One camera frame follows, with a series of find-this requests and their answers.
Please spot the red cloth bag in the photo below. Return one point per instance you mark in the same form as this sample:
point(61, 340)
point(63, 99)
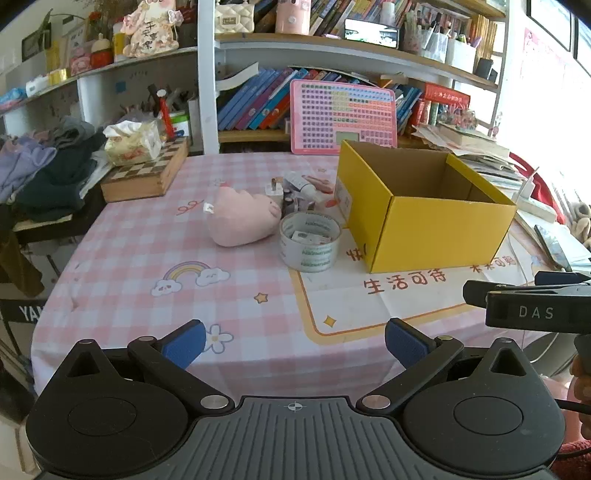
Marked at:
point(540, 180)

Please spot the pile of clothes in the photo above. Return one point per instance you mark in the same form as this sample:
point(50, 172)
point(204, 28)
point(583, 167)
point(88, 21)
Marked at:
point(51, 170)

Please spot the white power strip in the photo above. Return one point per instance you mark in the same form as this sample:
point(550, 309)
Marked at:
point(538, 208)

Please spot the black framed picture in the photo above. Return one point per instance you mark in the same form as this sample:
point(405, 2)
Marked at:
point(549, 23)

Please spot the plastic bag of snacks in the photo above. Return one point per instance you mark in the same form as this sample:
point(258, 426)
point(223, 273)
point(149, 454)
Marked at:
point(131, 145)

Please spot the person's right forearm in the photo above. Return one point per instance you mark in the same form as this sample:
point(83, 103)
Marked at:
point(575, 461)

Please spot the white bookshelf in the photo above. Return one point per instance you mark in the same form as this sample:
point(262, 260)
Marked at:
point(207, 69)

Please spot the pink canister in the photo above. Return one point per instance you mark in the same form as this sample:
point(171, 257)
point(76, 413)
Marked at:
point(292, 18)

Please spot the small black screen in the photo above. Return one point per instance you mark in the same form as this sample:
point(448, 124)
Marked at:
point(371, 32)

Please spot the white quilted purse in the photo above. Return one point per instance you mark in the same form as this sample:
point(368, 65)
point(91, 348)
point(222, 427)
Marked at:
point(234, 19)

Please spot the red book box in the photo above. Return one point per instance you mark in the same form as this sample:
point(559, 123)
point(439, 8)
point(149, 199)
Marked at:
point(445, 94)

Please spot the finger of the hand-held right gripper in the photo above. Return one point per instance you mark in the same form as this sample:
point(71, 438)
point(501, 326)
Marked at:
point(563, 277)
point(480, 291)

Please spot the row of upright shelf books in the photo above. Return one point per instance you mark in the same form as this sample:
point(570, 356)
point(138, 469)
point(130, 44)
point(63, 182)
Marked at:
point(351, 11)

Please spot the black smartphone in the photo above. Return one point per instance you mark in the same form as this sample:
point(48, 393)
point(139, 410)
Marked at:
point(554, 249)

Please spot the white squeeze bottle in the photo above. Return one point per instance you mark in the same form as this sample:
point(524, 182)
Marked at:
point(302, 182)

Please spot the small black framed sign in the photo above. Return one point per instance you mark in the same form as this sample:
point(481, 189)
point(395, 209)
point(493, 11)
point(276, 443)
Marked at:
point(36, 41)

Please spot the red pen with white top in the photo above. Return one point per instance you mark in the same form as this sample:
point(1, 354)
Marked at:
point(165, 115)

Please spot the pink decorative plaque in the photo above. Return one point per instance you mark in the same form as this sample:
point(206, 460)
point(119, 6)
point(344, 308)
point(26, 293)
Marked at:
point(150, 32)

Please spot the white plugged charger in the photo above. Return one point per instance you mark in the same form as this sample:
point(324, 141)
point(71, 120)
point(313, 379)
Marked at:
point(528, 187)

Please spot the red white figurine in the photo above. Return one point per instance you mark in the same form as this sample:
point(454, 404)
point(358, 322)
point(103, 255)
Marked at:
point(101, 55)

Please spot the row of thin blue books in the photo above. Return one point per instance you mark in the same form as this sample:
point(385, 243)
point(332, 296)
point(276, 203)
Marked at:
point(408, 108)

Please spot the white pen holder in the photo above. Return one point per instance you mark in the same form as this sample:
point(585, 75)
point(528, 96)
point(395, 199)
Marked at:
point(459, 57)

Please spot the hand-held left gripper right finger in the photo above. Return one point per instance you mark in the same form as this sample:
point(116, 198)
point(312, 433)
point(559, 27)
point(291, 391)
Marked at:
point(406, 344)

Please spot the clear tape roll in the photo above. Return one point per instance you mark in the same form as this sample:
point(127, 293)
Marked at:
point(309, 258)

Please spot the row of colourful books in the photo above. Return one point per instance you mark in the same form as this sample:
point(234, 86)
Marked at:
point(254, 101)

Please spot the person's right hand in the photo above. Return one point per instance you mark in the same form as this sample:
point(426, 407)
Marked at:
point(584, 387)

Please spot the pink plush toy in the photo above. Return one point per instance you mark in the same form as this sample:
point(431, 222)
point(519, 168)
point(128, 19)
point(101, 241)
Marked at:
point(240, 217)

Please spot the brown plush toy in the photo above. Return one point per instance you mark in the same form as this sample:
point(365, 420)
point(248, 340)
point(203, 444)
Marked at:
point(579, 224)

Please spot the wooden chessboard box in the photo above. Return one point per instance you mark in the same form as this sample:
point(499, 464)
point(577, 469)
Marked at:
point(138, 180)

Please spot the yellow cardboard box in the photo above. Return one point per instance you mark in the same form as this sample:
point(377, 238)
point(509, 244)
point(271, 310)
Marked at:
point(429, 230)

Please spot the pink toy learning tablet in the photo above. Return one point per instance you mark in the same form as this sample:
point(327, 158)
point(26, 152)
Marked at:
point(341, 115)

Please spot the white charger plug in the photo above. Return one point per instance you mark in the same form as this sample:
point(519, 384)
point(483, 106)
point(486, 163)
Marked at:
point(271, 191)

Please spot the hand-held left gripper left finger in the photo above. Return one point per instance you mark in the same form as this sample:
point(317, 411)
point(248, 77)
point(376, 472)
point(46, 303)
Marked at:
point(184, 344)

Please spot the pink checkered tablecloth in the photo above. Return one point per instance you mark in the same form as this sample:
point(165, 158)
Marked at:
point(138, 249)

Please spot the white green container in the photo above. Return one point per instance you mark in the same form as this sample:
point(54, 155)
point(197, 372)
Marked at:
point(180, 124)

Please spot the stack of papers and books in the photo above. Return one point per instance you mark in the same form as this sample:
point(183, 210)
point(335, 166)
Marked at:
point(471, 147)

